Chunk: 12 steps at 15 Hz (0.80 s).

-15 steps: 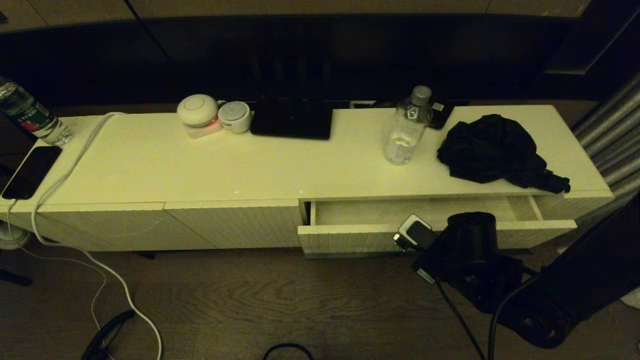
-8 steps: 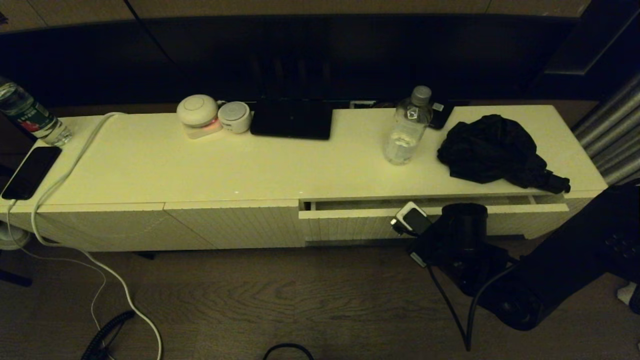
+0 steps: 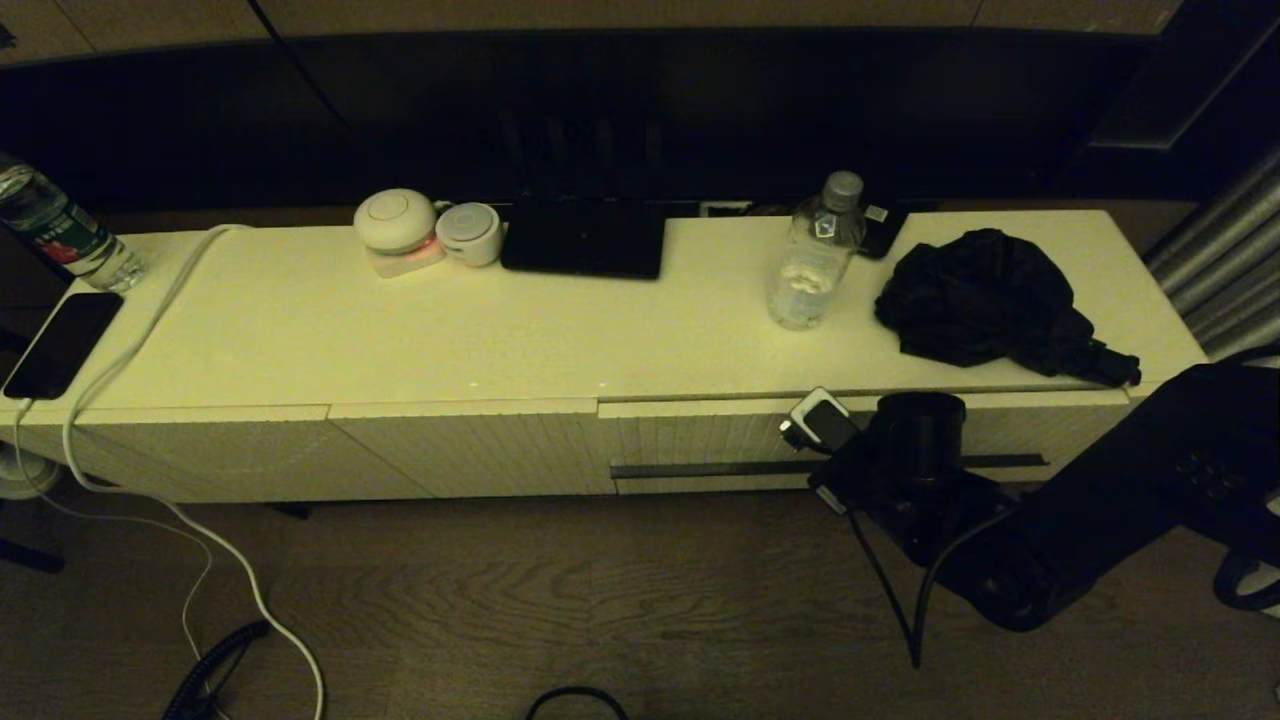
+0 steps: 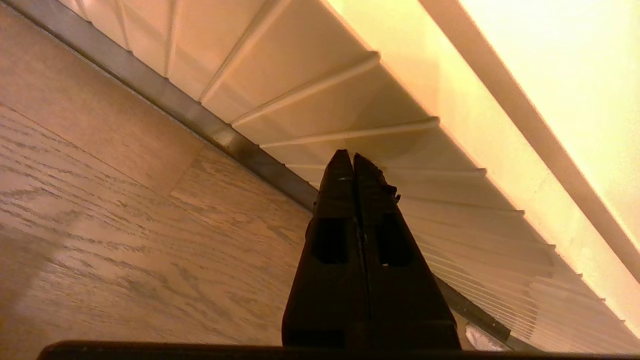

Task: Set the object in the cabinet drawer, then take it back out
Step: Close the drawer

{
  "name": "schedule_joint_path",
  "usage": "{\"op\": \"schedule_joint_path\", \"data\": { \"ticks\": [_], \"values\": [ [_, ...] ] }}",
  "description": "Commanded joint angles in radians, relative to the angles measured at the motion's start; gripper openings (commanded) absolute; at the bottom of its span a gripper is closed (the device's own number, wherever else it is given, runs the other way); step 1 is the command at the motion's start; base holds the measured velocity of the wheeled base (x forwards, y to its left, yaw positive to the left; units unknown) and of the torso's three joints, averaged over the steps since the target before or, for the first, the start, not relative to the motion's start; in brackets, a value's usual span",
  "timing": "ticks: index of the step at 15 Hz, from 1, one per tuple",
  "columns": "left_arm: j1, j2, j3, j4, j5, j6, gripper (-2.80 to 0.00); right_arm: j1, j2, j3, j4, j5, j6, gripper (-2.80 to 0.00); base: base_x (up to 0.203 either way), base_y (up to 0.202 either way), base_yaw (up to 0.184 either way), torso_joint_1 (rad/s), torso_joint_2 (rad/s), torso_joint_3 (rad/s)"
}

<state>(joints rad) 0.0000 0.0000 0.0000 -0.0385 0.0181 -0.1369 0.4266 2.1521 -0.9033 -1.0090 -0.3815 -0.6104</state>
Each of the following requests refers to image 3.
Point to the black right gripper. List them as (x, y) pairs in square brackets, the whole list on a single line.
[(850, 480)]

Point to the white slatted drawer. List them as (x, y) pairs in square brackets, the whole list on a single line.
[(700, 435)]

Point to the clear plastic water bottle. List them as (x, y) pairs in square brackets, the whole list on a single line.
[(812, 265)]

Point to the black cloth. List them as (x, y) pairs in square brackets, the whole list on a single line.
[(980, 295)]

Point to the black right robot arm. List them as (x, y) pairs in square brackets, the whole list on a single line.
[(1100, 510)]

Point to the long white tv cabinet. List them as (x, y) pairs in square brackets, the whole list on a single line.
[(400, 330)]

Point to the small black labelled device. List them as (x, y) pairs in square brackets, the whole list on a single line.
[(880, 230)]

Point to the black flat box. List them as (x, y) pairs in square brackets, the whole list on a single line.
[(580, 243)]

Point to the large black television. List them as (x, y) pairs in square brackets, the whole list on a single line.
[(700, 110)]

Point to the grey curtain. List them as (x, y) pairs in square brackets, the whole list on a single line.
[(1230, 270)]

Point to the small white round device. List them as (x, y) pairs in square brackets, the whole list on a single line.
[(468, 234)]

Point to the large white round device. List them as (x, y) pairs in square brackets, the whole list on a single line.
[(395, 220)]

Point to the black smartphone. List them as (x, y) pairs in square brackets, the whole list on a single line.
[(62, 345)]

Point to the black floor foot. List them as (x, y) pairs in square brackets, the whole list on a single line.
[(30, 556)]

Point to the water bottle green red label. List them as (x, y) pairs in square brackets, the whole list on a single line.
[(60, 235)]

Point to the white round floor object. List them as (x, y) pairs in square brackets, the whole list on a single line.
[(15, 478)]

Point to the white wall socket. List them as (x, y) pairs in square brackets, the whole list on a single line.
[(725, 209)]

